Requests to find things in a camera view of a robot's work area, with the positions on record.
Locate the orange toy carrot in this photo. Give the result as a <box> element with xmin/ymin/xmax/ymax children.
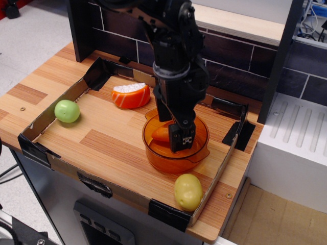
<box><xmin>151</xmin><ymin>126</ymin><xmax>169</xmax><ymax>142</ymax></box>

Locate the green toy apple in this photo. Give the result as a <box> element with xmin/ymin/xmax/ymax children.
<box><xmin>54</xmin><ymin>100</ymin><xmax>80</xmax><ymax>123</ymax></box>

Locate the black cable on floor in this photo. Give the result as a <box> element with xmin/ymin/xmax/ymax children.
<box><xmin>0</xmin><ymin>163</ymin><xmax>24</xmax><ymax>184</ymax></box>

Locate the yellow toy potato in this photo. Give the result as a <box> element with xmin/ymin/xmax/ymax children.
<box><xmin>174</xmin><ymin>174</ymin><xmax>203</xmax><ymax>212</ymax></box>

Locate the white toy sink drainboard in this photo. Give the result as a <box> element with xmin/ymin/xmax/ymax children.
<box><xmin>248</xmin><ymin>93</ymin><xmax>326</xmax><ymax>213</ymax></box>

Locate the dark grey vertical post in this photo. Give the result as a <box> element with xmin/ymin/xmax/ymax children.
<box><xmin>258</xmin><ymin>1</ymin><xmax>304</xmax><ymax>124</ymax></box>

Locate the grey oven control panel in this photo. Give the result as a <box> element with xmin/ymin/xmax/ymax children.
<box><xmin>74</xmin><ymin>202</ymin><xmax>136</xmax><ymax>245</ymax></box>

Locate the transparent orange plastic pot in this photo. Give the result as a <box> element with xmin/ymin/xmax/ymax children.
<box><xmin>143</xmin><ymin>109</ymin><xmax>209</xmax><ymax>174</ymax></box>

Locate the cardboard fence with black tape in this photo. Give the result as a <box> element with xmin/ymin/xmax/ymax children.
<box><xmin>18</xmin><ymin>58</ymin><xmax>252</xmax><ymax>235</ymax></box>

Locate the salmon sushi toy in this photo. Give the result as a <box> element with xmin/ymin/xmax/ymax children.
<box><xmin>111</xmin><ymin>83</ymin><xmax>150</xmax><ymax>109</ymax></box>

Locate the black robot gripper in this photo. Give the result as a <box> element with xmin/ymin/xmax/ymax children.
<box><xmin>153</xmin><ymin>63</ymin><xmax>209</xmax><ymax>153</ymax></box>

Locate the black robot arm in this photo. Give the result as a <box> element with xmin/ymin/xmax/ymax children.
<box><xmin>98</xmin><ymin>1</ymin><xmax>209</xmax><ymax>153</ymax></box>

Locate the light wooden shelf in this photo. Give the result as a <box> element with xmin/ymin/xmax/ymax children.
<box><xmin>192</xmin><ymin>3</ymin><xmax>285</xmax><ymax>46</ymax></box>

